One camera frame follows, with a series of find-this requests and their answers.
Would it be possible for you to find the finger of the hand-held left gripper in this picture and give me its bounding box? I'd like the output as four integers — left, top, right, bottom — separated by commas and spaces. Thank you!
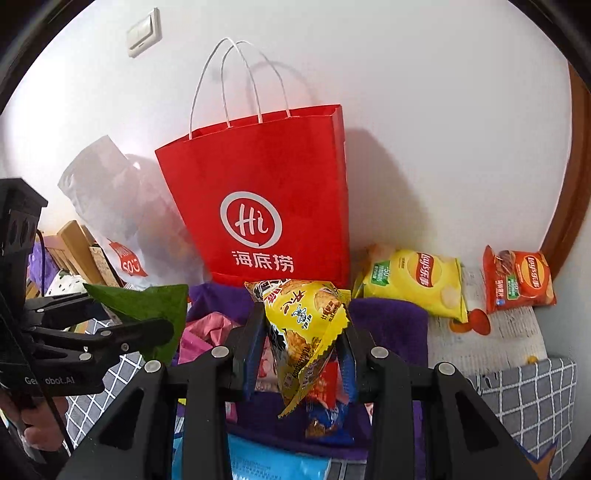
25, 284, 121, 330
32, 318, 175, 365

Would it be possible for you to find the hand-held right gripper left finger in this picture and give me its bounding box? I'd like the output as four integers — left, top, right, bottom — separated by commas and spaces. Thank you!
55, 302, 269, 480

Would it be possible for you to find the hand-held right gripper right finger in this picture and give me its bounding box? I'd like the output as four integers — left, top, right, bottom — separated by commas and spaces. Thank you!
335, 318, 539, 480

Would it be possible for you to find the light pink snack packet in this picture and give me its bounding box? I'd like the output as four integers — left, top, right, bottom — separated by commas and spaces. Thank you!
256, 337, 282, 393

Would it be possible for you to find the red snack packet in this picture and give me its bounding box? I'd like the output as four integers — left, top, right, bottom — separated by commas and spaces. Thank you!
305, 362, 345, 409

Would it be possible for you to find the green snack packet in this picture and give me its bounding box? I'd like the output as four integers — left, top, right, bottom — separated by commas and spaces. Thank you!
83, 282, 189, 365

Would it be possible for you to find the magenta snack packet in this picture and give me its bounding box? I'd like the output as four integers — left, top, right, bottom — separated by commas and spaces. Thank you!
178, 311, 243, 365

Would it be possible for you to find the yellow triangular snack packet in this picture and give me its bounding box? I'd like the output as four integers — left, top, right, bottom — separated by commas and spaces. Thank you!
245, 278, 352, 420

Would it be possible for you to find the blue snack packet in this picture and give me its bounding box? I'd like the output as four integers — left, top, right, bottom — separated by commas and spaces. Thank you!
305, 399, 356, 446

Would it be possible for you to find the purple towel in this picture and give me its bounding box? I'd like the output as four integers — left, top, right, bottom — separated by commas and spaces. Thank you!
173, 282, 430, 480

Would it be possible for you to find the person's left hand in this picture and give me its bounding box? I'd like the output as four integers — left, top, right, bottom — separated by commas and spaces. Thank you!
0, 392, 70, 462

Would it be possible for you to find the white spotted cloth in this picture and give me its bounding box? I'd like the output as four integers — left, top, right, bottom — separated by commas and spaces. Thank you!
44, 272, 86, 298

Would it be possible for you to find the purple plush toy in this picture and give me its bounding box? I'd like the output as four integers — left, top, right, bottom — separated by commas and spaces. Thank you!
28, 242, 61, 284

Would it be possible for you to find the patterned gift box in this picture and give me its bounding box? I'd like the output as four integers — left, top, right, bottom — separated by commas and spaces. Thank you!
88, 244, 123, 289

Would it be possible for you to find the blue tissue pack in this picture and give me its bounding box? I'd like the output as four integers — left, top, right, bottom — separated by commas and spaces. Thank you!
172, 431, 333, 480

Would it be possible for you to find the yellow chip bag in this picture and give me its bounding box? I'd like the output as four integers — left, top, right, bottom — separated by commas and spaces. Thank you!
353, 244, 469, 324

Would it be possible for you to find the white plastic bag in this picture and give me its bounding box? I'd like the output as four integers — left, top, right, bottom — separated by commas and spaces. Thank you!
58, 135, 208, 291

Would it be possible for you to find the red paper bag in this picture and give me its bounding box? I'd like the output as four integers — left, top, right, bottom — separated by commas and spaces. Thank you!
154, 38, 352, 289

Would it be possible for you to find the grey checked blanket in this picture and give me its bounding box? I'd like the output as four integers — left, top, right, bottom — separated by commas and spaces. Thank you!
65, 353, 578, 480

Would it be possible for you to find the orange chip bag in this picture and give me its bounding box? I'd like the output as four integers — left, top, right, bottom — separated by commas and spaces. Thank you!
482, 244, 557, 315

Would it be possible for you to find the brown wooden door frame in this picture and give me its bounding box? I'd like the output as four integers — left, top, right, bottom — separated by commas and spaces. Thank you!
540, 60, 591, 280

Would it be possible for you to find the white light switch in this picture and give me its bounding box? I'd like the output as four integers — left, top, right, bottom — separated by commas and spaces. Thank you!
127, 7, 162, 58

